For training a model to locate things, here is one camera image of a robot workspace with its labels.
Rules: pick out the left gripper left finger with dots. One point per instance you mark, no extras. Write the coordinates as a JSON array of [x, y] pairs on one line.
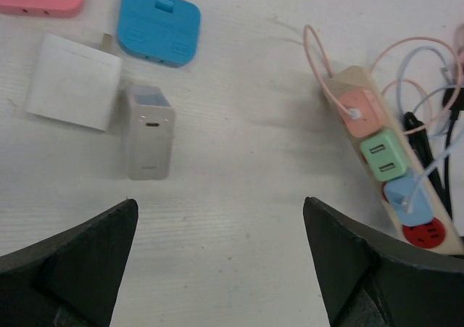
[[73, 277]]

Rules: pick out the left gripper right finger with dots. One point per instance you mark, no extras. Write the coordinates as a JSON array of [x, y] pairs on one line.
[[368, 278]]

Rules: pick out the beige power strip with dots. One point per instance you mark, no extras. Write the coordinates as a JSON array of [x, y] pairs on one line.
[[439, 235]]

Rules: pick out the white usb-c charger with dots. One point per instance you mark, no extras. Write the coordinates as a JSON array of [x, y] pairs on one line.
[[149, 133]]

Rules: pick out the white plug adapter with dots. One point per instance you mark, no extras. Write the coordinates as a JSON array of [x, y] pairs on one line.
[[74, 83]]

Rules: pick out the blue plug adapter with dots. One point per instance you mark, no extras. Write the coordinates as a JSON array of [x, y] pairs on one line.
[[162, 31]]

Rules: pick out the light blue cube charger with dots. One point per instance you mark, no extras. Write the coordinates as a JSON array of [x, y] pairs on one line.
[[411, 208]]

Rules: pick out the green cube charger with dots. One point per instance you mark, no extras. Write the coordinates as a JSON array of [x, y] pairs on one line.
[[385, 155]]

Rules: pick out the salmon cube charger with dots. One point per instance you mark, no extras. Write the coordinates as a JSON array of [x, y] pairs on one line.
[[365, 113]]

